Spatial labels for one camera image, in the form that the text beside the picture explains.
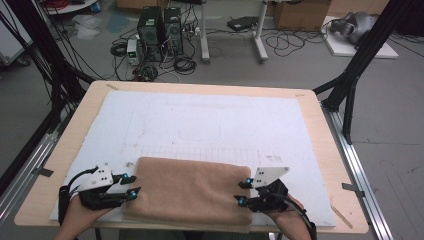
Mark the black tape piece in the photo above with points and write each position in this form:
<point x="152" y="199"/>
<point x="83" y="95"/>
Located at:
<point x="45" y="172"/>

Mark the aluminium rail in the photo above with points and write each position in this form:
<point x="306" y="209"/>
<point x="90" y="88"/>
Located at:
<point x="40" y="150"/>
<point x="350" y="160"/>

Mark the black flat device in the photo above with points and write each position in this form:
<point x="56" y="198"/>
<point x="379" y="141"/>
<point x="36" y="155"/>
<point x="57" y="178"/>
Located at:
<point x="241" y="23"/>

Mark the thin wooden stick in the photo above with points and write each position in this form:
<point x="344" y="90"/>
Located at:
<point x="341" y="216"/>

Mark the black frame strut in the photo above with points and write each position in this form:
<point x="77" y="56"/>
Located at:
<point x="366" y="50"/>

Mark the grey rounded device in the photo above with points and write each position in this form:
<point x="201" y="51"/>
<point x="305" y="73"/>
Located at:
<point x="358" y="25"/>

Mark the grey tape piece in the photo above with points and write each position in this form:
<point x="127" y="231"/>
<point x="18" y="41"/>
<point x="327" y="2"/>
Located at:
<point x="352" y="189"/>

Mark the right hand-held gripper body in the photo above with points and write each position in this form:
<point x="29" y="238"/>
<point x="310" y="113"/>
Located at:
<point x="270" y="198"/>

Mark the slim black computer tower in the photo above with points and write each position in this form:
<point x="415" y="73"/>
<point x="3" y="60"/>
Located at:
<point x="173" y="30"/>

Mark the large black computer tower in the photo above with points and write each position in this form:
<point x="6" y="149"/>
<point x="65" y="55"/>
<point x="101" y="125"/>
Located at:
<point x="150" y="30"/>

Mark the white round table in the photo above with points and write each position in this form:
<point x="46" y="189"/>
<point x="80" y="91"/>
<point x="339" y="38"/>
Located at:
<point x="73" y="6"/>

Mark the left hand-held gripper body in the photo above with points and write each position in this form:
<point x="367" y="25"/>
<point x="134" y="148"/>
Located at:
<point x="100" y="198"/>

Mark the white grid mat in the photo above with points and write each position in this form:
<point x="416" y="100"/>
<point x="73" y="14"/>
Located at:
<point x="200" y="116"/>

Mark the brown cardboard box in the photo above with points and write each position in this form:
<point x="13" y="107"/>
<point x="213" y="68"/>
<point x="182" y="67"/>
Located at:
<point x="300" y="15"/>

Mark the white floor board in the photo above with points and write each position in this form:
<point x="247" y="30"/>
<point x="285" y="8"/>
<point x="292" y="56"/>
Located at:
<point x="343" y="48"/>

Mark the white table frame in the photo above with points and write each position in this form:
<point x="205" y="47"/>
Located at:
<point x="204" y="33"/>

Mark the brown towel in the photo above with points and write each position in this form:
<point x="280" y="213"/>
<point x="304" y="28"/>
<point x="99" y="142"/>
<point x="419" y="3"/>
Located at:
<point x="186" y="190"/>

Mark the white cabinet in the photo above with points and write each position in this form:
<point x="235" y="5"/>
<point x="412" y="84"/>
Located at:
<point x="13" y="43"/>

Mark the white power supply unit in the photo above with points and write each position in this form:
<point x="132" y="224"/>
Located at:
<point x="133" y="51"/>

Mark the person's right hand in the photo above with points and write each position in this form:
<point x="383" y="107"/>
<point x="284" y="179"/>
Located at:
<point x="291" y="220"/>

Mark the person's left hand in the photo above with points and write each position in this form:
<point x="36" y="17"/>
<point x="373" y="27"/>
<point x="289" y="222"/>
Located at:
<point x="81" y="218"/>

